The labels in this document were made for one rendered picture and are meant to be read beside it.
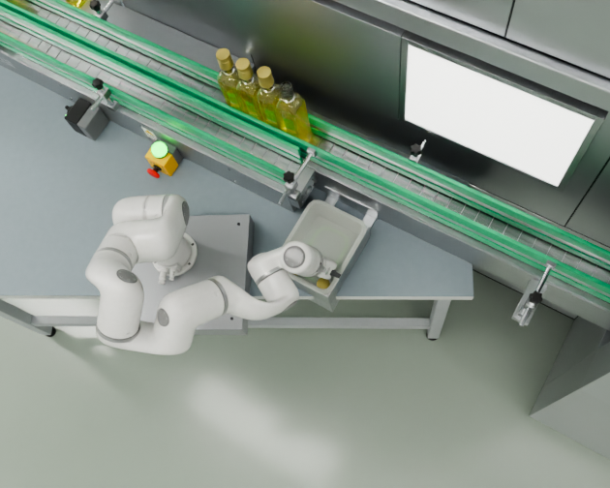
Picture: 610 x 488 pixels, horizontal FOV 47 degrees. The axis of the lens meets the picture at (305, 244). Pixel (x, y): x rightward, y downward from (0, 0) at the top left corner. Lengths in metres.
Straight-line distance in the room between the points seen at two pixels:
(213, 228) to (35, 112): 0.74
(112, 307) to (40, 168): 0.92
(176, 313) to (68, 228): 0.79
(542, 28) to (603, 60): 0.12
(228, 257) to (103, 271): 0.54
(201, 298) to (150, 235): 0.19
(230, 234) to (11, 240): 0.67
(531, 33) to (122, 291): 0.90
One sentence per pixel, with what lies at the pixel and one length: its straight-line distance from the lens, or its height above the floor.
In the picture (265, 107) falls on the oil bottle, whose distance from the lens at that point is 1.76.
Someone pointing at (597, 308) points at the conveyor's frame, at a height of 0.87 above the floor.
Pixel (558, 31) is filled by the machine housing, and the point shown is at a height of 1.47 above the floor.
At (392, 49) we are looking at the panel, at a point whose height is 1.26.
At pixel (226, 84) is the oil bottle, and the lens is 1.79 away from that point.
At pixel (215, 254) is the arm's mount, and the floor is 0.81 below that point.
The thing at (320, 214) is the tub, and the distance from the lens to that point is 1.90.
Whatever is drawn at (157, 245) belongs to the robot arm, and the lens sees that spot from 1.51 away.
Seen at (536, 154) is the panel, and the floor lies 1.09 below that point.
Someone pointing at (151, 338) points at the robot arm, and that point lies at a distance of 1.47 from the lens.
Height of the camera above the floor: 2.53
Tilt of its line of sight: 69 degrees down
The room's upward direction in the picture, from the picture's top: 18 degrees counter-clockwise
